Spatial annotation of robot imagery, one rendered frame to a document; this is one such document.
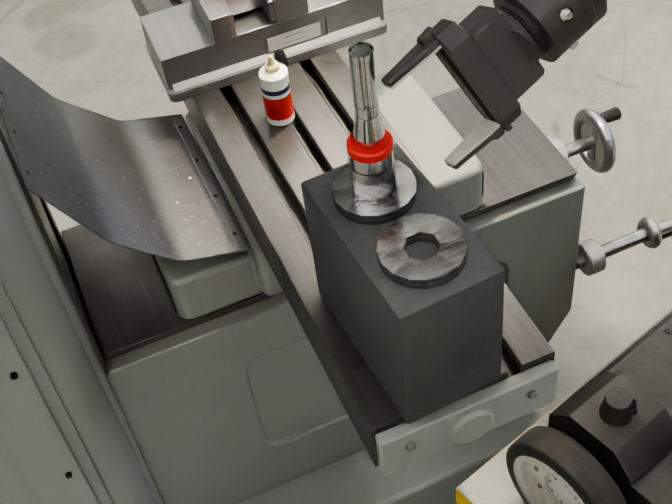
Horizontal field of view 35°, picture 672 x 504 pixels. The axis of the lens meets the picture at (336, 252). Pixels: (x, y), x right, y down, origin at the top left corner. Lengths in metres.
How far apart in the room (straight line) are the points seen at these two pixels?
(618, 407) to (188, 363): 0.62
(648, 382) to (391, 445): 0.53
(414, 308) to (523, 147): 0.76
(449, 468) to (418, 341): 0.91
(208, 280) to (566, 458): 0.55
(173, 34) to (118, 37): 1.74
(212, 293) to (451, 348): 0.51
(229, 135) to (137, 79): 1.66
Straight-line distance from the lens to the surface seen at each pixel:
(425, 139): 1.61
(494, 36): 1.01
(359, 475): 1.94
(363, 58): 0.98
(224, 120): 1.52
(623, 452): 1.50
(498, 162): 1.70
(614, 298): 2.43
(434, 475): 1.93
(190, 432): 1.72
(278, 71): 1.44
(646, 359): 1.61
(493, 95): 1.01
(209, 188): 1.52
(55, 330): 1.39
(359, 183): 1.07
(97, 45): 3.31
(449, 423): 1.18
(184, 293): 1.48
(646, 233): 1.90
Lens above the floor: 1.88
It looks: 48 degrees down
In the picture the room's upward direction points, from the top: 8 degrees counter-clockwise
